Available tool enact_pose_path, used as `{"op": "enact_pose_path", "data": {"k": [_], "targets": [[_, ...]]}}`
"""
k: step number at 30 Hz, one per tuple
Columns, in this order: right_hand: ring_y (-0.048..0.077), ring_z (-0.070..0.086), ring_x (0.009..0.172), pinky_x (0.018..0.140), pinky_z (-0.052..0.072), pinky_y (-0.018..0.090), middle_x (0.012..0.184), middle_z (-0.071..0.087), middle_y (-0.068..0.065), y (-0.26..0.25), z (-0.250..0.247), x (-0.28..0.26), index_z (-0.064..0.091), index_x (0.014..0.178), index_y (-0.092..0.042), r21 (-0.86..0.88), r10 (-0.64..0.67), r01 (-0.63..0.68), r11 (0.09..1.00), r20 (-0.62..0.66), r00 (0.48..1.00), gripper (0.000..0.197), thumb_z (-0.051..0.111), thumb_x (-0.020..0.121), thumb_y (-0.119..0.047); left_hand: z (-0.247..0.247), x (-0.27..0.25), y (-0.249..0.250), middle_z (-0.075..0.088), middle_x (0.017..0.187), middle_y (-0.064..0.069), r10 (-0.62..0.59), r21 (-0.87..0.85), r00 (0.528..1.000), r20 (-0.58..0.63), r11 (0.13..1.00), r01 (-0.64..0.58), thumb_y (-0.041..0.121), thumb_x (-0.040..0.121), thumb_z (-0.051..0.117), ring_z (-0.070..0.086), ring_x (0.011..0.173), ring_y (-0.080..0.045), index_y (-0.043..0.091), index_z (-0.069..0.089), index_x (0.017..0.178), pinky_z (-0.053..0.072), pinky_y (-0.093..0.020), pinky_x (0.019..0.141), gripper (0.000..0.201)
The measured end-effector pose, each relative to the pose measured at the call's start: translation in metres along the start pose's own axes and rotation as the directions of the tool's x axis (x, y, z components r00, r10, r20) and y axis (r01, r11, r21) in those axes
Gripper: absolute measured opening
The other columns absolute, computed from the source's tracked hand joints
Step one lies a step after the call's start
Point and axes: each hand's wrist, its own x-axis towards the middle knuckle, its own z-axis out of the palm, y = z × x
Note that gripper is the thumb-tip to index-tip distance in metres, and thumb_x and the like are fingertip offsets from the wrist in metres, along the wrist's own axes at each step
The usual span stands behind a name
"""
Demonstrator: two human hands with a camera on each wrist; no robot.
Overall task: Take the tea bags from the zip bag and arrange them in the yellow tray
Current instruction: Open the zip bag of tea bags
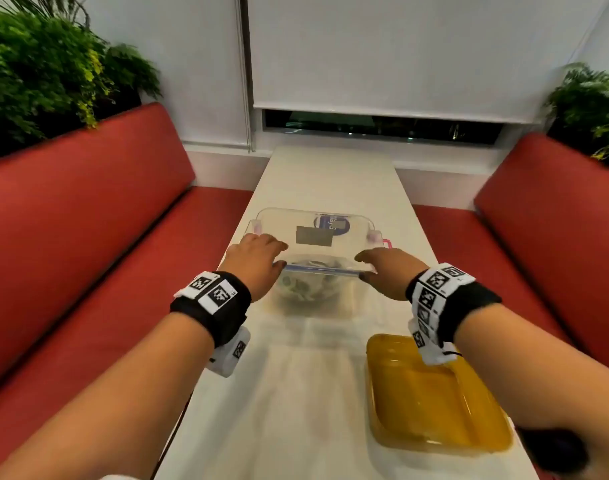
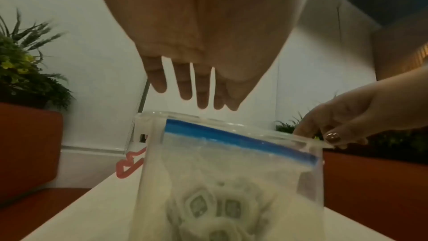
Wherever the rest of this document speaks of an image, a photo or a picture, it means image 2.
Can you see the person's right hand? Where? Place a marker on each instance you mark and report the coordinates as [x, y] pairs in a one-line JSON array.
[[367, 113]]

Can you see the person's left hand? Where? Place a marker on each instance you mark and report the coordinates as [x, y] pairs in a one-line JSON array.
[[214, 36]]

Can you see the clear zip bag blue seal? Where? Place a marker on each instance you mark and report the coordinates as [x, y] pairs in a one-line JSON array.
[[234, 171]]

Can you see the tea bags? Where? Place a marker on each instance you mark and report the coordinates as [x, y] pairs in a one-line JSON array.
[[214, 208]]

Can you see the red bench seat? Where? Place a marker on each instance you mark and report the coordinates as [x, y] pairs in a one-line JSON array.
[[30, 150], [378, 195]]

